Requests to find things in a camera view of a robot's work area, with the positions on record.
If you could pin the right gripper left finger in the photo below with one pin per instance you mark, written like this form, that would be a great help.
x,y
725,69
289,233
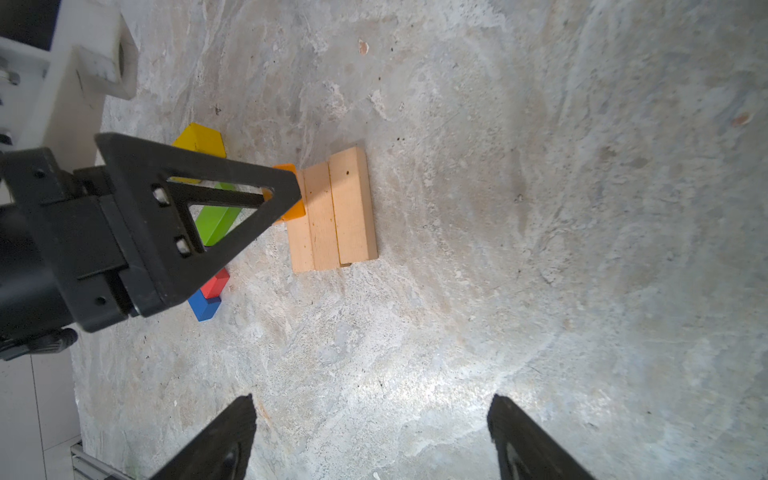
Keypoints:
x,y
221,450

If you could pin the orange wood block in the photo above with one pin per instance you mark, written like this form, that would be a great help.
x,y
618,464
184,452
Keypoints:
x,y
292,199

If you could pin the natural wood block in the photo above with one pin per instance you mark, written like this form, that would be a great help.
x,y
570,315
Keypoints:
x,y
353,209
299,234
321,217

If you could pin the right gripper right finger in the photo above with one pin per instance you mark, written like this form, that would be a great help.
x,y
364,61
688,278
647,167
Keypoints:
x,y
524,449

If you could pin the aluminium mounting rail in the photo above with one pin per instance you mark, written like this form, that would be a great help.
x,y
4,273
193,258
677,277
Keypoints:
x,y
89,468

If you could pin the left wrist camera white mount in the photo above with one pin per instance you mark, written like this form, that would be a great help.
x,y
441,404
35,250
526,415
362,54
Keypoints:
x,y
60,60

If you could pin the green wood block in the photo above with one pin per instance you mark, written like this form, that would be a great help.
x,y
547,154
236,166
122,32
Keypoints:
x,y
214,222

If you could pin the red wood cube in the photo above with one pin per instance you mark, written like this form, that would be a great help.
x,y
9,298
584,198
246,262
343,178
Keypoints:
x,y
214,287

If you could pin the yellow wood block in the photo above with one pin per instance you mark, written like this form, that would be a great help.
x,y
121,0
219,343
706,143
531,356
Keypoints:
x,y
201,139

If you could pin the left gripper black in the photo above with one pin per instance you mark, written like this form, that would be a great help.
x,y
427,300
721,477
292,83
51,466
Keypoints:
x,y
188,214

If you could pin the blue wood cube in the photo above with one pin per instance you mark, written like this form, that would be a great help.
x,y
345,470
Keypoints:
x,y
203,308

